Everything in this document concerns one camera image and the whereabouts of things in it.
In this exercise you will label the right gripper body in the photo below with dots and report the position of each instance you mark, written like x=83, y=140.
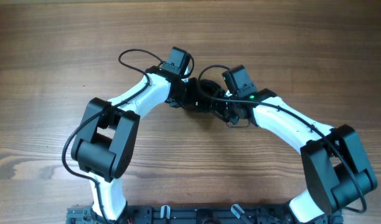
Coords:
x=227, y=111

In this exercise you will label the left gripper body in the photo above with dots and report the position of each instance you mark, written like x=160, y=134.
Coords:
x=187, y=94

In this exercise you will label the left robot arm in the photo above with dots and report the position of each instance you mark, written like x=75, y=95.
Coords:
x=103, y=144

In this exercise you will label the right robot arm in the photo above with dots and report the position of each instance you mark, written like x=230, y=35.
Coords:
x=336, y=167

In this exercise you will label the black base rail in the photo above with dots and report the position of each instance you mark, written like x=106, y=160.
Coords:
x=267, y=213

